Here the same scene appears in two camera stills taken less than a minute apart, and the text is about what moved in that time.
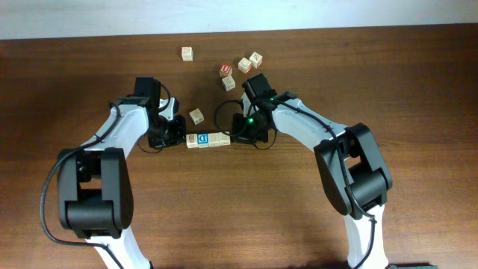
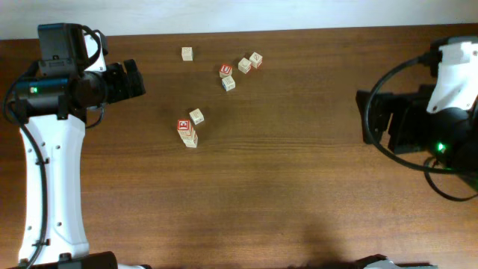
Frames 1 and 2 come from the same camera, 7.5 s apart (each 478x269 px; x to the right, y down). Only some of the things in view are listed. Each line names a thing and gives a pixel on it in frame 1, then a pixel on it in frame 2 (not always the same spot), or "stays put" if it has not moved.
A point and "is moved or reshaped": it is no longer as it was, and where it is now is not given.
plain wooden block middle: (196, 116) stays put
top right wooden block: (256, 60) stays put
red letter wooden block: (224, 139) is moved or reshaped
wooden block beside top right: (244, 65) stays put
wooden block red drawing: (192, 140) stays put
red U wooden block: (225, 70) stays put
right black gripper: (245, 138) → (400, 107)
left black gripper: (178, 137) → (125, 87)
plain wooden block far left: (187, 53) stays put
